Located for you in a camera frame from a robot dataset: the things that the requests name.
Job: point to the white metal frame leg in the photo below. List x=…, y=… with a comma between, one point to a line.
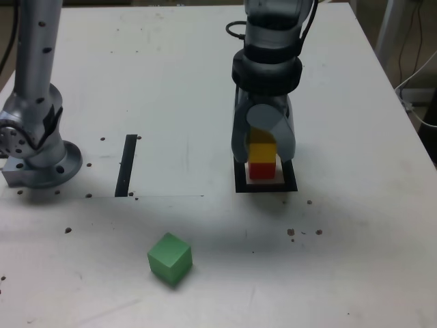
x=387, y=27

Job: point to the black tape square outline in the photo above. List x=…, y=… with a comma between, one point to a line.
x=266, y=188

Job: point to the red cube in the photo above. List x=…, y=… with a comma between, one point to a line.
x=261, y=171

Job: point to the green cube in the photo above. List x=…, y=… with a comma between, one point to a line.
x=169, y=259

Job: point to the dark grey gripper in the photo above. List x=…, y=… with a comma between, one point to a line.
x=269, y=99

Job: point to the yellow cube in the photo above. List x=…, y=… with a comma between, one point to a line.
x=261, y=152

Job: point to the black tape strip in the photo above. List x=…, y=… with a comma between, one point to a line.
x=125, y=167

